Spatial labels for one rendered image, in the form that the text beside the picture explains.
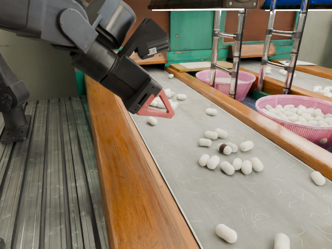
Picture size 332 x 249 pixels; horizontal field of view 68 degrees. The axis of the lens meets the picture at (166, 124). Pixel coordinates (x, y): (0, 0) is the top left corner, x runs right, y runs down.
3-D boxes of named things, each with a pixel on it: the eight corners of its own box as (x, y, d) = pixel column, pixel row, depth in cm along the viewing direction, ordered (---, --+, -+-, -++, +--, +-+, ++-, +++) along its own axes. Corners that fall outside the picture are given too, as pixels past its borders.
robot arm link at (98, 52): (117, 55, 44) (84, 29, 41) (130, 49, 40) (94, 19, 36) (98, 87, 43) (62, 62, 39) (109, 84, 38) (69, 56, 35)
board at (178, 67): (179, 72, 119) (180, 69, 119) (169, 66, 132) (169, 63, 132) (237, 67, 129) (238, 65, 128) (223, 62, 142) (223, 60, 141)
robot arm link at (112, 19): (112, 22, 46) (65, -38, 37) (146, 24, 42) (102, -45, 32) (81, 72, 44) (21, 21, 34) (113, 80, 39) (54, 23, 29)
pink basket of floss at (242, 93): (245, 108, 99) (248, 86, 95) (185, 99, 111) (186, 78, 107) (257, 92, 120) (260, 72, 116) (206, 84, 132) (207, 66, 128)
